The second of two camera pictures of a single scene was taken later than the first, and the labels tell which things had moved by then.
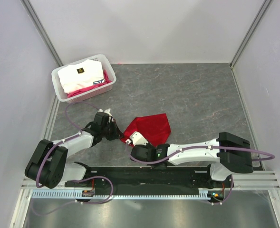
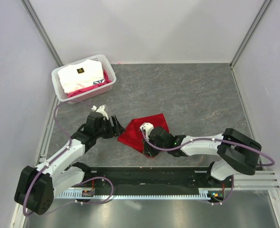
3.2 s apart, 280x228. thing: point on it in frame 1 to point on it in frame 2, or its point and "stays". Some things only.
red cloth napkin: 154,128 stays
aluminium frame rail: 251,180 stays
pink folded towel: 107,79 stays
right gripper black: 147,146 to 149,152
